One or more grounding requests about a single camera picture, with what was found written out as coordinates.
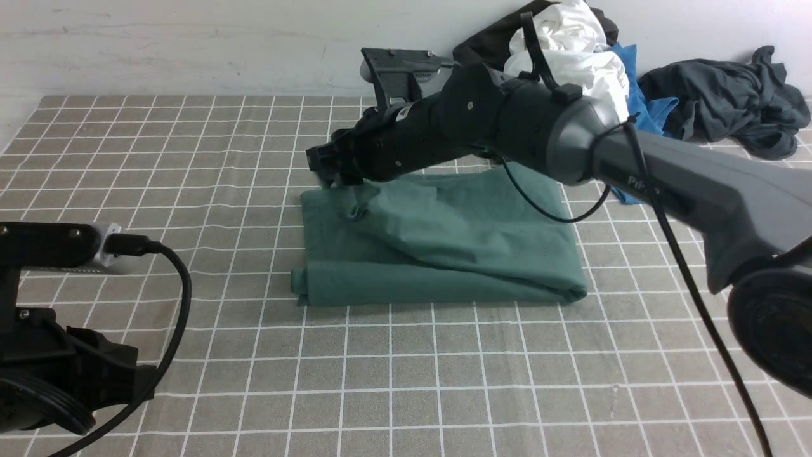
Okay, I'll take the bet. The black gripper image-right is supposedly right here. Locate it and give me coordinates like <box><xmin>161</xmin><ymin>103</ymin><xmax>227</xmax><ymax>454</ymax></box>
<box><xmin>306</xmin><ymin>105</ymin><xmax>470</xmax><ymax>220</ymax></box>

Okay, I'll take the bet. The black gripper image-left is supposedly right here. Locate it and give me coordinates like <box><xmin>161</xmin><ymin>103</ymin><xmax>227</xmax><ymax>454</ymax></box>
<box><xmin>1</xmin><ymin>308</ymin><xmax>157</xmax><ymax>407</ymax></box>

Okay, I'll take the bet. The green long-sleeved shirt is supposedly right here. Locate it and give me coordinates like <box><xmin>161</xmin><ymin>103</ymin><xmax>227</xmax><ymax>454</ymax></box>
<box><xmin>291</xmin><ymin>164</ymin><xmax>588</xmax><ymax>307</ymax></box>

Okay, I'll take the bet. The white crumpled shirt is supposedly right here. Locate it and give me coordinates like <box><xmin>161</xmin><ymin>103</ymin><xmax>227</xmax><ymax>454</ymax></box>
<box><xmin>533</xmin><ymin>1</ymin><xmax>630</xmax><ymax>117</ymax></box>

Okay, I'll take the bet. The blue t-shirt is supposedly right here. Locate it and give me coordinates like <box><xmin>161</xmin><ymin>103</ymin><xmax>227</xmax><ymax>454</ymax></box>
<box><xmin>609</xmin><ymin>43</ymin><xmax>679</xmax><ymax>205</ymax></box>

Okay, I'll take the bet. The grey checkered tablecloth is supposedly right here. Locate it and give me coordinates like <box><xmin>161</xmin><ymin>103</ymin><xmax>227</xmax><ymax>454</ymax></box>
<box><xmin>0</xmin><ymin>96</ymin><xmax>812</xmax><ymax>457</ymax></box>

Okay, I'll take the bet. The black crumpled garment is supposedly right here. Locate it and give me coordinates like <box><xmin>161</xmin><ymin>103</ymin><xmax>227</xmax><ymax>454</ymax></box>
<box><xmin>453</xmin><ymin>1</ymin><xmax>620</xmax><ymax>74</ymax></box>

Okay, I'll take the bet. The dark grey crumpled garment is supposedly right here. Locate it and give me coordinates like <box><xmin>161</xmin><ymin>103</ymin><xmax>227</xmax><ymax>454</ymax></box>
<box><xmin>638</xmin><ymin>44</ymin><xmax>810</xmax><ymax>160</ymax></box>

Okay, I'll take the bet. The black cable image-right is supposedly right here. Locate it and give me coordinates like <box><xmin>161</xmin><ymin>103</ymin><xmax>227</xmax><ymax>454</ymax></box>
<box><xmin>498</xmin><ymin>121</ymin><xmax>775</xmax><ymax>457</ymax></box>

